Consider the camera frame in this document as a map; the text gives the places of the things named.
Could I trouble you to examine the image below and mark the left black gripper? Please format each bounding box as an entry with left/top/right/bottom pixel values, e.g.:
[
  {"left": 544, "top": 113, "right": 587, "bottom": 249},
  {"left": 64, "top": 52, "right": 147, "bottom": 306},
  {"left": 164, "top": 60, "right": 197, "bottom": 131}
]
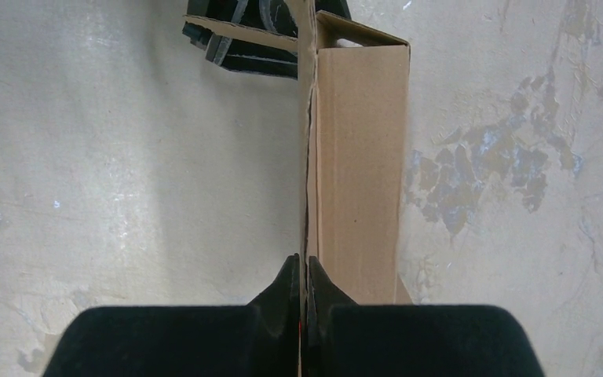
[{"left": 181, "top": 0, "right": 353, "bottom": 80}]

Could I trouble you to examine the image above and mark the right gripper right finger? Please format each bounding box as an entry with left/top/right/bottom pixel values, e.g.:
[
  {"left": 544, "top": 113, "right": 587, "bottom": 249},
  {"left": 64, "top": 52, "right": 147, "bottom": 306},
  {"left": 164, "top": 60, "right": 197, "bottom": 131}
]
[{"left": 306, "top": 257, "right": 544, "bottom": 376}]

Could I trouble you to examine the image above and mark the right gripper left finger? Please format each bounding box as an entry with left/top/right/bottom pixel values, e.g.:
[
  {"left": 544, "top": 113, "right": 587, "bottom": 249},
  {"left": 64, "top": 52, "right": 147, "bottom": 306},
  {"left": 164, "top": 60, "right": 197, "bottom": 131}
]
[{"left": 43, "top": 254, "right": 300, "bottom": 376}]

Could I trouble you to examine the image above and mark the brown cardboard box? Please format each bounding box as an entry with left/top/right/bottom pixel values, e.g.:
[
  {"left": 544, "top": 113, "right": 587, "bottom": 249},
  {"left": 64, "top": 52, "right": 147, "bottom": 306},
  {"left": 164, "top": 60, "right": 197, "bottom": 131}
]
[{"left": 184, "top": 0, "right": 414, "bottom": 377}]

